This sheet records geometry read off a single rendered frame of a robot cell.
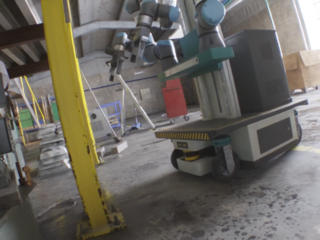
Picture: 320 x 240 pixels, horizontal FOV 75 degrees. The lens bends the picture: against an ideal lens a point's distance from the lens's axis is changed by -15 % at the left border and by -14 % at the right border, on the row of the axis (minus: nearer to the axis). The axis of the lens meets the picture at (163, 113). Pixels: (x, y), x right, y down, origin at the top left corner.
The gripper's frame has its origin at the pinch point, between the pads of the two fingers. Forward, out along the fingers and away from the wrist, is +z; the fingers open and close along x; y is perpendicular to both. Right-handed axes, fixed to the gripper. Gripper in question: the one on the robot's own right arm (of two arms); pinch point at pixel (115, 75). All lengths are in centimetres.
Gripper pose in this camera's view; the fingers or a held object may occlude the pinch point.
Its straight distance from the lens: 154.6
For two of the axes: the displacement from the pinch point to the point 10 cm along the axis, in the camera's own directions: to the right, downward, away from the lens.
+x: -5.1, 2.2, 8.3
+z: -0.6, 9.6, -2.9
